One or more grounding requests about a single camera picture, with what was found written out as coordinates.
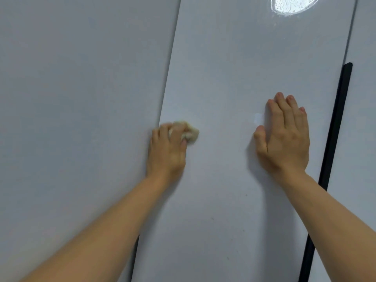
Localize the long black door handle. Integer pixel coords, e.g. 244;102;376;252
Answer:
298;62;353;282

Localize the person's right forearm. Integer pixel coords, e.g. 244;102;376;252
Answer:
273;170;376;282

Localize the glossy white cabinet door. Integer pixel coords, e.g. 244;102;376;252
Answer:
131;0;359;282
0;0;182;282
310;0;376;282

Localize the person's left hand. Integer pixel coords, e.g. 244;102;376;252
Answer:
146;123;188;185

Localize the person's right hand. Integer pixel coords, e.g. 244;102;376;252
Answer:
253;92;311;181

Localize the small cream cleaning cloth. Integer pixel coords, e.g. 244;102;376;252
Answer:
168;120;200;144

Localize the person's left forearm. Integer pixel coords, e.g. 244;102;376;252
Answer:
19;173;177;282

